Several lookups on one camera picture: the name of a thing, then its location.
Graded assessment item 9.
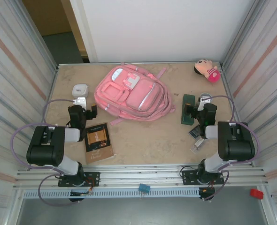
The small black calculator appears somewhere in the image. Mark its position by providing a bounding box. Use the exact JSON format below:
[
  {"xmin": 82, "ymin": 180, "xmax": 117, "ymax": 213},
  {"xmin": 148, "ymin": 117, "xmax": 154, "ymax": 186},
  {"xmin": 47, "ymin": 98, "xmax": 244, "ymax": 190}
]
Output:
[{"xmin": 188, "ymin": 125, "xmax": 202, "ymax": 139}]

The brown wooden door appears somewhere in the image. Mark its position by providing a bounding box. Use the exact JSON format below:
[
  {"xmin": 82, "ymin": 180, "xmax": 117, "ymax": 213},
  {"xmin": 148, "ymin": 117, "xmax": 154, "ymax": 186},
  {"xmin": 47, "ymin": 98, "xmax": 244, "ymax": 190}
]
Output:
[{"xmin": 23, "ymin": 0, "xmax": 89, "ymax": 57}]

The red plastic block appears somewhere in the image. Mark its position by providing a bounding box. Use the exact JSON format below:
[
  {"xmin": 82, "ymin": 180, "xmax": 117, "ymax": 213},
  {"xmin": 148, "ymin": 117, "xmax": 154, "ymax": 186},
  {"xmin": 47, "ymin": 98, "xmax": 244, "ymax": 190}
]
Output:
[{"xmin": 250, "ymin": 188, "xmax": 264, "ymax": 200}]

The aluminium mounting rail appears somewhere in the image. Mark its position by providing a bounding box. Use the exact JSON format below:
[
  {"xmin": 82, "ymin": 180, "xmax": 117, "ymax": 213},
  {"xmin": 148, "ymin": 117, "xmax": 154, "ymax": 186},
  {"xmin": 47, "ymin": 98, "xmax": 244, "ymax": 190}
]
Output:
[{"xmin": 13, "ymin": 164, "xmax": 269, "ymax": 188}]

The blue connector block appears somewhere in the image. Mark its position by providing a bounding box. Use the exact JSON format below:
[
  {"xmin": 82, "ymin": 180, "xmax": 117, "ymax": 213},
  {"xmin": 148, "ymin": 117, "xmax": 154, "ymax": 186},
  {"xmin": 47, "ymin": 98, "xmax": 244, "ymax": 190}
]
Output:
[{"xmin": 138, "ymin": 183, "xmax": 151, "ymax": 194}]

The grey cup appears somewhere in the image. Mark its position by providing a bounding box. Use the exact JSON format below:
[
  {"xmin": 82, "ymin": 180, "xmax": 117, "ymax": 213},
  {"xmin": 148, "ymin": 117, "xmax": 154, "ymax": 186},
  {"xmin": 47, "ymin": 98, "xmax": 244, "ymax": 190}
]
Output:
[{"xmin": 199, "ymin": 93, "xmax": 212, "ymax": 103}]

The brown and black book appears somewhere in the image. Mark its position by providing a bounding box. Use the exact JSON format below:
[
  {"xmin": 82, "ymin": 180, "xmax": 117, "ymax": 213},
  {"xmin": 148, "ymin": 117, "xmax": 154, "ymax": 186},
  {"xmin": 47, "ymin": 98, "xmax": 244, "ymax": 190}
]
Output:
[{"xmin": 84, "ymin": 121, "xmax": 116, "ymax": 165}]

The black power connector box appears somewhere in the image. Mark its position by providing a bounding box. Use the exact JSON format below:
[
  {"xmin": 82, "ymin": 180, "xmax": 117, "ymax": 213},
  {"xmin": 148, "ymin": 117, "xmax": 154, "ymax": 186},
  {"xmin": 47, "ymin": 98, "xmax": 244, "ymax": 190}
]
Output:
[
  {"xmin": 198, "ymin": 186, "xmax": 216, "ymax": 202},
  {"xmin": 69, "ymin": 187, "xmax": 93, "ymax": 203}
]

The dark green pencil case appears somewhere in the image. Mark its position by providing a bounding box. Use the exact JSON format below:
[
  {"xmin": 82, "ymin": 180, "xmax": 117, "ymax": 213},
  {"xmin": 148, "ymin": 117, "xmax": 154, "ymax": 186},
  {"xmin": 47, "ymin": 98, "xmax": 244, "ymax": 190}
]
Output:
[{"xmin": 180, "ymin": 93, "xmax": 196, "ymax": 126}]

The small white square box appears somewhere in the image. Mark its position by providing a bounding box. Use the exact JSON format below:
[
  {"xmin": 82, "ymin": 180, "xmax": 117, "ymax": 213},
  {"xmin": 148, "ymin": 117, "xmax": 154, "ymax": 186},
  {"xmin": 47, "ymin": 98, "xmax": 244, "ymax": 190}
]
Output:
[{"xmin": 72, "ymin": 83, "xmax": 90, "ymax": 98}]

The pink plush doll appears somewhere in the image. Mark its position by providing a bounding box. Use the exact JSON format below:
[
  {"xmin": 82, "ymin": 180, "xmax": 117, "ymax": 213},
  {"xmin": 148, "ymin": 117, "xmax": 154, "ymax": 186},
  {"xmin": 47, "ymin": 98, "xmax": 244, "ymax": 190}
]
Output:
[{"xmin": 193, "ymin": 59, "xmax": 222, "ymax": 83}]

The pink student backpack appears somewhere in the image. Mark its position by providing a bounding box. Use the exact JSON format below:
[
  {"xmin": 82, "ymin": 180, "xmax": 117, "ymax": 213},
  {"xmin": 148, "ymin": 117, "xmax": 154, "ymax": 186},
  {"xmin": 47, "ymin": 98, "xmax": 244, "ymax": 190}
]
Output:
[{"xmin": 93, "ymin": 62, "xmax": 177, "ymax": 127}]

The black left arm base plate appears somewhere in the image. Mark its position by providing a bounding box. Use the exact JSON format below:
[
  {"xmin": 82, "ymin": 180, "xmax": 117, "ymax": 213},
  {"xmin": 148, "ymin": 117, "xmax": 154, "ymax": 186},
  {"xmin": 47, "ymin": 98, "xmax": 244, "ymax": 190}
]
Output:
[{"xmin": 58, "ymin": 172, "xmax": 100, "ymax": 188}]

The white slotted cable duct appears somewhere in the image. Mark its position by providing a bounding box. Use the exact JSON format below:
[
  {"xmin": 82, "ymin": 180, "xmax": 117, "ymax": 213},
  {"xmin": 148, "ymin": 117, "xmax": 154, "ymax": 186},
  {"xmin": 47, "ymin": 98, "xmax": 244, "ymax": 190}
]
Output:
[{"xmin": 23, "ymin": 189, "xmax": 200, "ymax": 199}]

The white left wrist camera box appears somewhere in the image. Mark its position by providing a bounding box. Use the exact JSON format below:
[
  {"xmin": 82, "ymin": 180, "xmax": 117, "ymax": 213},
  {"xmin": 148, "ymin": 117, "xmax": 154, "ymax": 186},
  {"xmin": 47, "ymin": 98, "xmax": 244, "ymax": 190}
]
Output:
[{"xmin": 74, "ymin": 97, "xmax": 87, "ymax": 109}]

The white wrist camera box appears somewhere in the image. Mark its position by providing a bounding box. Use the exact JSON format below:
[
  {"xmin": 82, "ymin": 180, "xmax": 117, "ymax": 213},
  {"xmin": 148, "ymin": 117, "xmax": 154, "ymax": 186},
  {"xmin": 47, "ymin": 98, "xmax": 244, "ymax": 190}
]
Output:
[
  {"xmin": 74, "ymin": 97, "xmax": 87, "ymax": 109},
  {"xmin": 198, "ymin": 97, "xmax": 211, "ymax": 111}
]

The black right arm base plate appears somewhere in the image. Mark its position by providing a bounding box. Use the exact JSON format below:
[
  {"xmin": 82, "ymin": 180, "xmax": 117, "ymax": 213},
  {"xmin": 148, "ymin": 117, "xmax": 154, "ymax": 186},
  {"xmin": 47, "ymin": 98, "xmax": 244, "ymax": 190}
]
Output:
[{"xmin": 181, "ymin": 170, "xmax": 224, "ymax": 186}]

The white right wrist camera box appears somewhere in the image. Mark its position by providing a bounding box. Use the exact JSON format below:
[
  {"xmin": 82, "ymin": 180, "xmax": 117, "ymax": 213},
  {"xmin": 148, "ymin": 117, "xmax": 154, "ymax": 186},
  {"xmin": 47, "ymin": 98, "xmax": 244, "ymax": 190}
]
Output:
[{"xmin": 198, "ymin": 97, "xmax": 211, "ymax": 111}]

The clear plastic eraser box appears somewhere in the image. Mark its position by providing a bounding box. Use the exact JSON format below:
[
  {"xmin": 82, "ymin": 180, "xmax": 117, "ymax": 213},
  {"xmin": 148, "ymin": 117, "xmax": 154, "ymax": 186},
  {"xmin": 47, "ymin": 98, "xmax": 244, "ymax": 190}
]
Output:
[{"xmin": 190, "ymin": 137, "xmax": 206, "ymax": 154}]

